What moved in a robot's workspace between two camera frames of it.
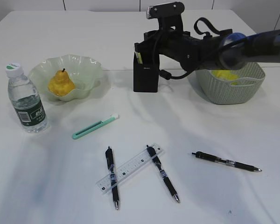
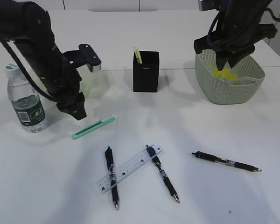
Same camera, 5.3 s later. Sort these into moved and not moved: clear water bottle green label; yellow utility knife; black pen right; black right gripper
Moved: black right gripper
Not moved: yellow utility knife; clear water bottle green label; black pen right
